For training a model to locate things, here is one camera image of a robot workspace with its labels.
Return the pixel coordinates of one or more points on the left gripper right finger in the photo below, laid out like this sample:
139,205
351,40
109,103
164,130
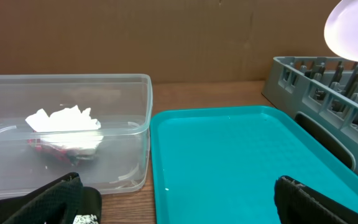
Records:
297,203

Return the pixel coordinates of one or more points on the white napkin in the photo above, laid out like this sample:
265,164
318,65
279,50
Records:
72,121

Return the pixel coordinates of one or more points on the clear plastic bin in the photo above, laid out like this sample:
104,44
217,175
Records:
122,103

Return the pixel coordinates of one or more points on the red snack wrapper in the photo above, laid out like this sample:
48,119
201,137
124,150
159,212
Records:
69,155

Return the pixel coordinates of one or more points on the teal plastic tray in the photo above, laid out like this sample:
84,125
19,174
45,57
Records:
219,165

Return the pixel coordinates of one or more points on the white rice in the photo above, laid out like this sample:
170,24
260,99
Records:
86,219

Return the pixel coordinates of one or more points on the black tray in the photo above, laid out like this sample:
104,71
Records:
91,203

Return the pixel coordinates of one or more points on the grey dish rack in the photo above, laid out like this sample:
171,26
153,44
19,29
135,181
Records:
322,94

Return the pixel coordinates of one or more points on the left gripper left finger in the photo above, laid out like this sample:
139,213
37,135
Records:
55,202

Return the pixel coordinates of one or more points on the white round plate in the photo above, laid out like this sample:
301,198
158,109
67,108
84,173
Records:
341,30

